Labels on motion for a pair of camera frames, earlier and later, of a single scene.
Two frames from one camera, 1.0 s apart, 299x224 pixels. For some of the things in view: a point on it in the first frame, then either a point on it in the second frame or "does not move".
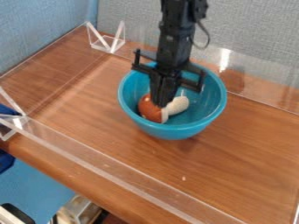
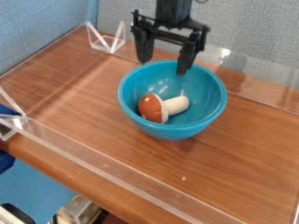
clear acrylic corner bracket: [104, 42] does not move
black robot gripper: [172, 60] → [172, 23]
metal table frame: [80, 211] does not move
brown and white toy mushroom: [159, 115] does not move
